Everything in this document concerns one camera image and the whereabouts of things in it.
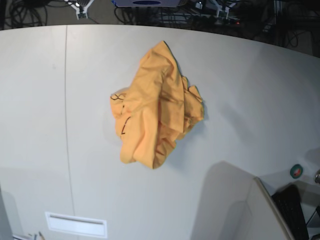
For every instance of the orange t-shirt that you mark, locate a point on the orange t-shirt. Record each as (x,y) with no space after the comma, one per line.
(157,109)

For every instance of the white partition panel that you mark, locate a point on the white partition panel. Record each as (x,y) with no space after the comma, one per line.
(235,205)

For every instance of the white table slot plate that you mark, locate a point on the white table slot plate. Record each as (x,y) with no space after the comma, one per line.
(81,226)

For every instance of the green tape roll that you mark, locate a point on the green tape roll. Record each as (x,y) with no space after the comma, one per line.
(296,171)

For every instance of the black keyboard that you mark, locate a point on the black keyboard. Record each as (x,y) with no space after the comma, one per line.
(288,202)

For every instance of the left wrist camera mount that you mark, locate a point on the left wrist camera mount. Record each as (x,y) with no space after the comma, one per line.
(222,12)

